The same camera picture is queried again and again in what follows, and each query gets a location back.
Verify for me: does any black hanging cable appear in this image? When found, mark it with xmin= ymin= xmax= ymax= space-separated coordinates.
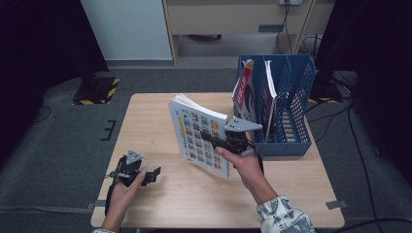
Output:
xmin=284 ymin=3 xmax=294 ymax=54
xmin=275 ymin=3 xmax=287 ymax=54

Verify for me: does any black and red magazine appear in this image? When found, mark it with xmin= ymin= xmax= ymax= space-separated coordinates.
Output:
xmin=231 ymin=58 xmax=260 ymax=125

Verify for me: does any light wooden desk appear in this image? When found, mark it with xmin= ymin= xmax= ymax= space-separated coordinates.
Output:
xmin=161 ymin=0 xmax=336 ymax=67

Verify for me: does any black stand base striped edge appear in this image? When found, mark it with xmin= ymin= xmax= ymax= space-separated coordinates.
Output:
xmin=72 ymin=72 xmax=120 ymax=106
xmin=307 ymin=81 xmax=344 ymax=105

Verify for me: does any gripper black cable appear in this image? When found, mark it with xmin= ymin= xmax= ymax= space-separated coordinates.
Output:
xmin=252 ymin=147 xmax=265 ymax=178
xmin=104 ymin=172 xmax=120 ymax=216

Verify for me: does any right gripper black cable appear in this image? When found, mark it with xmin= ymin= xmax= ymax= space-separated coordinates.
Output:
xmin=252 ymin=147 xmax=265 ymax=178

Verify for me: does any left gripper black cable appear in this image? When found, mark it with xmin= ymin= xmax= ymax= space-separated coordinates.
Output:
xmin=104 ymin=172 xmax=120 ymax=216

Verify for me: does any white cabinet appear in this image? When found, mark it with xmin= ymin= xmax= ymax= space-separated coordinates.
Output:
xmin=79 ymin=0 xmax=173 ymax=61

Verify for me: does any white magazine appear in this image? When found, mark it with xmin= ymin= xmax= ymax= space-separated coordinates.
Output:
xmin=167 ymin=92 xmax=230 ymax=180

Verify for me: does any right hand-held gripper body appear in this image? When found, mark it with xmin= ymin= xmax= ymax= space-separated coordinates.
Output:
xmin=223 ymin=116 xmax=263 ymax=157

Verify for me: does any person's right hand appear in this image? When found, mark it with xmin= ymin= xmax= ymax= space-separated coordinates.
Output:
xmin=215 ymin=147 xmax=265 ymax=195

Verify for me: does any black curtain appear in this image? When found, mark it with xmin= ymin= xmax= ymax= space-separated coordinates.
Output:
xmin=313 ymin=0 xmax=412 ymax=178
xmin=0 ymin=0 xmax=110 ymax=169

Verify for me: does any blue file rack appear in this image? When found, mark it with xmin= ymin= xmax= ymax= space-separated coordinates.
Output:
xmin=232 ymin=53 xmax=317 ymax=158

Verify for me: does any person's left hand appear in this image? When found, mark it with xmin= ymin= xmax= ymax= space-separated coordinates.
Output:
xmin=106 ymin=169 xmax=148 ymax=221

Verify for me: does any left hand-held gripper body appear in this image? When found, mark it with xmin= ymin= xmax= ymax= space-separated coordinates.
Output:
xmin=113 ymin=149 xmax=148 ymax=188

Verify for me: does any black floor cable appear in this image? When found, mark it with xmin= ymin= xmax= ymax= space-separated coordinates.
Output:
xmin=32 ymin=106 xmax=52 ymax=124
xmin=333 ymin=215 xmax=412 ymax=232
xmin=305 ymin=101 xmax=353 ymax=124
xmin=347 ymin=103 xmax=378 ymax=233

